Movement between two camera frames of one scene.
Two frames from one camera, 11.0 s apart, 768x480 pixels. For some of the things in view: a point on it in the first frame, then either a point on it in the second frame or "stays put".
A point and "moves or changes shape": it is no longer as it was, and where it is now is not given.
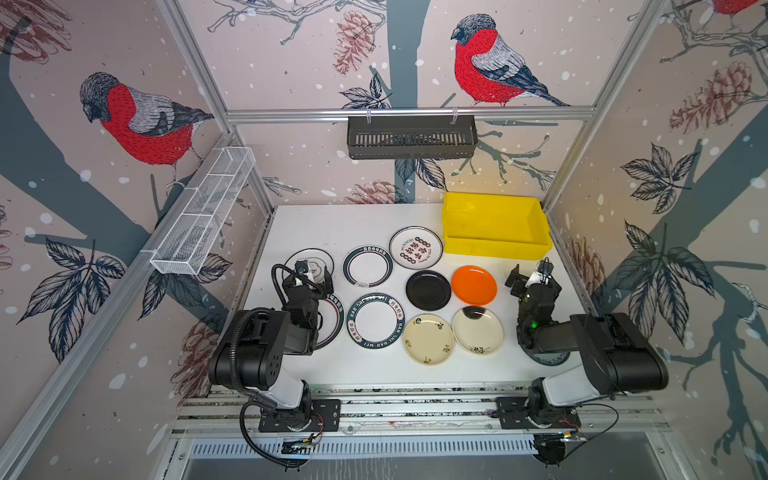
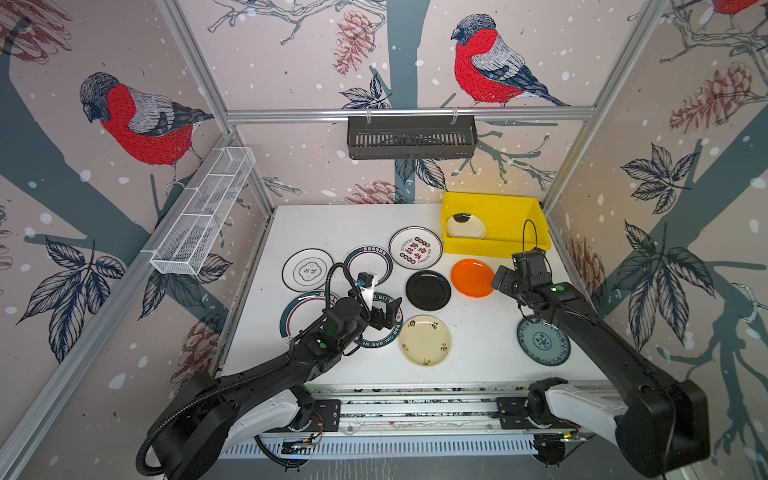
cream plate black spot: (477, 330) -> (465, 226)
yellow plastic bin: (495, 226) stays put
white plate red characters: (416, 247) stays put
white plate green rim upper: (367, 266) stays put
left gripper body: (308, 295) -> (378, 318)
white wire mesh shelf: (206, 207) stays put
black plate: (428, 290) stays put
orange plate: (474, 285) moves or changes shape
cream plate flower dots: (429, 339) stays put
